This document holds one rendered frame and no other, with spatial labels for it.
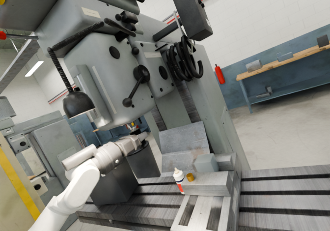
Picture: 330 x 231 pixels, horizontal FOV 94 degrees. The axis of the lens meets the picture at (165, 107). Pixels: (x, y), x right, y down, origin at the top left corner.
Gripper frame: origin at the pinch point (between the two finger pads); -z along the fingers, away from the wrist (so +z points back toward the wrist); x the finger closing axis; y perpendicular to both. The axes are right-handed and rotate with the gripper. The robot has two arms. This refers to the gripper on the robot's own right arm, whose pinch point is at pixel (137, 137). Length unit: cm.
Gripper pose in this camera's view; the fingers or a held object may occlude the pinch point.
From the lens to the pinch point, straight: 66.2
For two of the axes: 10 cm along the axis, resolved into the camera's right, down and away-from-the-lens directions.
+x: -6.8, 2.0, 7.1
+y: 3.9, 9.1, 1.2
